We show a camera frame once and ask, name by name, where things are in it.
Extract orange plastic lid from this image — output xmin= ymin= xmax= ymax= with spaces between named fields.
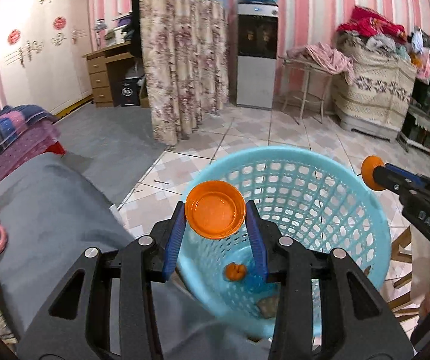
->
xmin=185 ymin=180 xmax=247 ymax=240

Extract orange mandarin peel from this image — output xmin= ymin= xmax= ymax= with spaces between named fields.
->
xmin=224 ymin=262 xmax=247 ymax=282

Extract brown paper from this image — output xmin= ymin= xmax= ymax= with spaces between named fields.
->
xmin=256 ymin=294 xmax=279 ymax=320

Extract small orange mandarin piece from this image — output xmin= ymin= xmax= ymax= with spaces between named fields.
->
xmin=361 ymin=155 xmax=385 ymax=191

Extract blue plastic bag ball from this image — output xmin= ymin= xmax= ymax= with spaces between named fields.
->
xmin=243 ymin=273 xmax=278 ymax=297

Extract light blue plastic basket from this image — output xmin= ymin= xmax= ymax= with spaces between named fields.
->
xmin=178 ymin=146 xmax=391 ymax=338

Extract cloth covered furniture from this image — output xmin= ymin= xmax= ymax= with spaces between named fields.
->
xmin=331 ymin=33 xmax=417 ymax=141

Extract grey table cloth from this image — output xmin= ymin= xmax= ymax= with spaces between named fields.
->
xmin=0 ymin=153 xmax=269 ymax=359

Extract metal stand table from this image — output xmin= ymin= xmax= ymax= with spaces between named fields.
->
xmin=277 ymin=55 xmax=334 ymax=124

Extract pink clothes on stand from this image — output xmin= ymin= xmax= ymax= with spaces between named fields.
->
xmin=286 ymin=42 xmax=354 ymax=85

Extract black box under desk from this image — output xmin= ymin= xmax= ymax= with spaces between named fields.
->
xmin=118 ymin=77 xmax=141 ymax=107

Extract bed with purple cover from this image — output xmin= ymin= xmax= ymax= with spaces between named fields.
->
xmin=0 ymin=119 xmax=65 ymax=181

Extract red clothes pile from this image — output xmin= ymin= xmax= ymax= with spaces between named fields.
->
xmin=337 ymin=6 xmax=408 ymax=43

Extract wooden desk with drawers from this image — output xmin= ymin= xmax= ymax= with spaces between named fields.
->
xmin=84 ymin=41 xmax=147 ymax=108

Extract floral curtain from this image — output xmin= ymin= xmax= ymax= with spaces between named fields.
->
xmin=140 ymin=0 xmax=229 ymax=146

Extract striped plaid blanket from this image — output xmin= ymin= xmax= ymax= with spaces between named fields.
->
xmin=0 ymin=105 xmax=58 ymax=155

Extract white water dispenser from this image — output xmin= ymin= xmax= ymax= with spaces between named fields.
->
xmin=236 ymin=2 xmax=278 ymax=110

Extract black hanging coat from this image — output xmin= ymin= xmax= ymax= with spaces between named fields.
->
xmin=130 ymin=0 xmax=143 ymax=58

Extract desk lamp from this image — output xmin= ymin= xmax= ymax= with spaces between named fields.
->
xmin=93 ymin=19 xmax=107 ymax=50

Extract white wardrobe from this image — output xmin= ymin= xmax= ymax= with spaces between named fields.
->
xmin=0 ymin=0 xmax=91 ymax=114

